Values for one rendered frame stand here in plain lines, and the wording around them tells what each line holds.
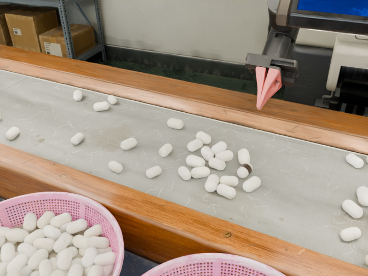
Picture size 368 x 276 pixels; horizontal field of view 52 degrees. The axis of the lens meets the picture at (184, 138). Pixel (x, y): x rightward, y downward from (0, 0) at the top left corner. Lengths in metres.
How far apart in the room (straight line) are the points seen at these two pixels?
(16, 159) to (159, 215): 0.31
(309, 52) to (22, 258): 1.21
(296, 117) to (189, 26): 2.13
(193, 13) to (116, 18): 0.67
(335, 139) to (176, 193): 0.35
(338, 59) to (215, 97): 0.44
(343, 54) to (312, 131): 0.41
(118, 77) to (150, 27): 2.04
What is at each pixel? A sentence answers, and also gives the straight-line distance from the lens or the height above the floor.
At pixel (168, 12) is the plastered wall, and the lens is 2.94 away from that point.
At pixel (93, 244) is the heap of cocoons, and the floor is 0.74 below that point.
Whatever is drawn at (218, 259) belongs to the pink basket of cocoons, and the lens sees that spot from 0.52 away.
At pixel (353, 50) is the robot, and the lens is 1.18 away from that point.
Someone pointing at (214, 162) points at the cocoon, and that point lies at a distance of 0.69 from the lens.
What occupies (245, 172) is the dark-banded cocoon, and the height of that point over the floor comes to 0.76.
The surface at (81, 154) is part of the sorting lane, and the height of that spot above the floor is 0.74.
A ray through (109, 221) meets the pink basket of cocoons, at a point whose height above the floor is 0.76.
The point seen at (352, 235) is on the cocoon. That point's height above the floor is 0.75.
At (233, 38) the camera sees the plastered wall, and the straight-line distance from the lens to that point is 2.81.
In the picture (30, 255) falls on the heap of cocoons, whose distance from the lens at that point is 0.61.
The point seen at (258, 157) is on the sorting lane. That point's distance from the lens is 0.74.
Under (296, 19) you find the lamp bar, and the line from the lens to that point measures 0.46.
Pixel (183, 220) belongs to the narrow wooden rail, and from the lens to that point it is 0.57.
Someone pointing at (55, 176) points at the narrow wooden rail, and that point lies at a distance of 0.69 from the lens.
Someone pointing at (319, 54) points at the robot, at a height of 0.67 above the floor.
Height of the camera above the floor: 1.17
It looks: 33 degrees down
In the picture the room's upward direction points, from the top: 1 degrees counter-clockwise
